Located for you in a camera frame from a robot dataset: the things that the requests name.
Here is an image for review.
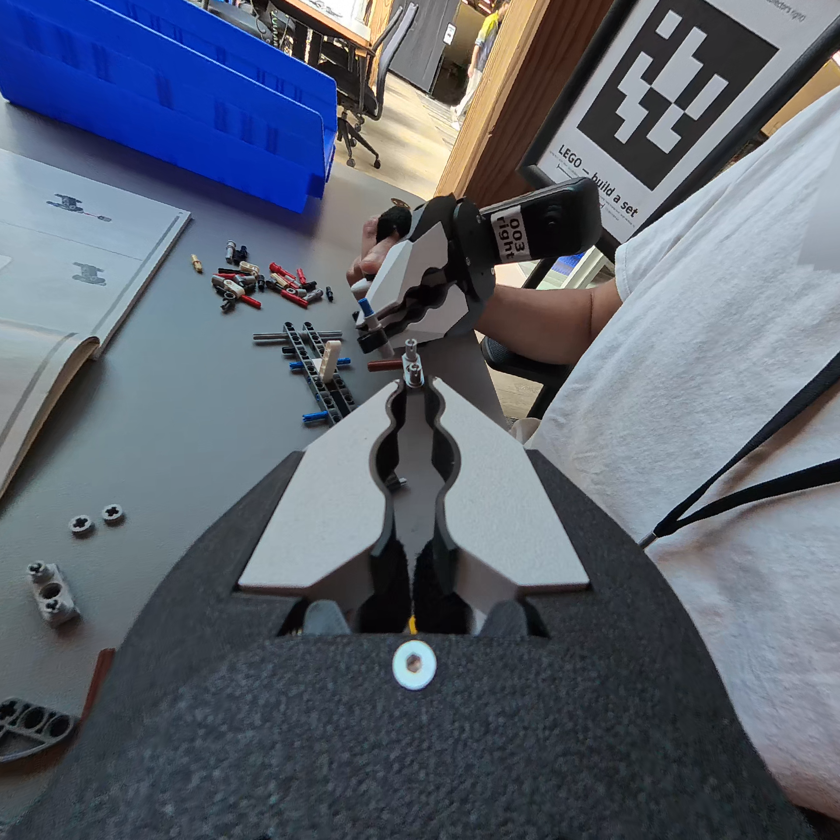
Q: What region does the dark cabinet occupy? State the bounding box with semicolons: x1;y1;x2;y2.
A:
387;0;462;93

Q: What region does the black beam lego assembly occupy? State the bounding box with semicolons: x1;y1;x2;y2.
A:
252;320;361;427

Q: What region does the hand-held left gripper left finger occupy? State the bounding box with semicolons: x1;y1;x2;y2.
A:
238;379;411;634

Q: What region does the black mesh office chair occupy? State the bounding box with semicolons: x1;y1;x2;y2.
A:
322;3;421;170

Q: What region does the person's right hand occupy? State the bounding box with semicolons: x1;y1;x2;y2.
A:
346;217;403;287

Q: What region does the dark grey curved lego panel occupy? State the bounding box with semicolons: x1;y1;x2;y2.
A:
0;697;80;765

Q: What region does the grey lego connector with brown axle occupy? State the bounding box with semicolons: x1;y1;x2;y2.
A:
367;338;427;389

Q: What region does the black lego connector with blue pin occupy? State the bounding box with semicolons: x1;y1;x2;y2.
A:
354;297;398;353

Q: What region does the person in white shirt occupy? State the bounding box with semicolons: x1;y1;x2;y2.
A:
512;85;840;821

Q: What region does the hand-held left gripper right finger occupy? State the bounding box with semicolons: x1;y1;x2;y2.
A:
412;379;590;634

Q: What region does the lego instruction booklet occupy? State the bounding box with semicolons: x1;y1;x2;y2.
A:
0;147;193;500

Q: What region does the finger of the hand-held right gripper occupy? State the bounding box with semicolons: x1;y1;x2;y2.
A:
386;279;475;347
354;233;455;327

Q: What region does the wooden table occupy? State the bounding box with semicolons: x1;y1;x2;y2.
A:
269;0;375;67

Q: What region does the black lanyard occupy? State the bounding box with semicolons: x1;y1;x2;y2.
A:
638;351;840;549

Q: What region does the person's right forearm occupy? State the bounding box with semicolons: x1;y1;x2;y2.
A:
469;279;624;367

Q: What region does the framed marker sign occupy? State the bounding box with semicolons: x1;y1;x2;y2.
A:
517;0;840;245

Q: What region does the black chair armrest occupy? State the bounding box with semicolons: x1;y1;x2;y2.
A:
481;335;572;421

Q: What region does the blue plastic bin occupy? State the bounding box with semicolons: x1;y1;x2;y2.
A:
88;0;340;181
0;0;327;214

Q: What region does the pile of small lego pieces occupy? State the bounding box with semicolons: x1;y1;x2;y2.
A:
190;239;336;315

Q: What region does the grey lego connector block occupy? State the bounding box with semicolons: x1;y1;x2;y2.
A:
26;561;81;626

